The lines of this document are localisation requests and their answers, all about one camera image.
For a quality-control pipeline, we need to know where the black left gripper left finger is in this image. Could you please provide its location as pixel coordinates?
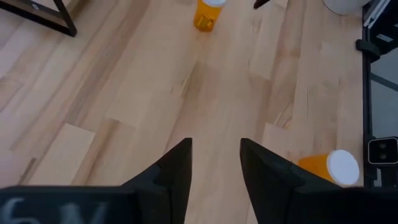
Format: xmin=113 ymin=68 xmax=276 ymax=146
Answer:
xmin=0 ymin=138 xmax=193 ymax=224

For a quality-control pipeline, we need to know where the green plant in white pot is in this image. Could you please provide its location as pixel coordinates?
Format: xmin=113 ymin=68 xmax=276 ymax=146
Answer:
xmin=322 ymin=0 xmax=373 ymax=16

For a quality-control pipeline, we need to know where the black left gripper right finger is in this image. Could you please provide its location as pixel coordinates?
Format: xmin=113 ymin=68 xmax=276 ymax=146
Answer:
xmin=241 ymin=138 xmax=398 ymax=224

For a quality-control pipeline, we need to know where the amber medicine bottle white cap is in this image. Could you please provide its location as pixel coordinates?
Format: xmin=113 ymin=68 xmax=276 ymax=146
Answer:
xmin=193 ymin=0 xmax=227 ymax=32
xmin=297 ymin=149 xmax=361 ymax=187

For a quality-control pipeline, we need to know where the black-framed wooden shelf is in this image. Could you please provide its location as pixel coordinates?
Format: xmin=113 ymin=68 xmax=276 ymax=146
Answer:
xmin=0 ymin=0 xmax=78 ymax=37

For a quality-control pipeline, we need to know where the silver aluminium rail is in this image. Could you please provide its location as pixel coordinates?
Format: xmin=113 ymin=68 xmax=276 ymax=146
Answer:
xmin=363 ymin=0 xmax=393 ymax=29

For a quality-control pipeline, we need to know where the black table-level camera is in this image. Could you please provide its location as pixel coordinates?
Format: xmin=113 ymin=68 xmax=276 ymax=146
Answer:
xmin=368 ymin=136 xmax=398 ymax=165

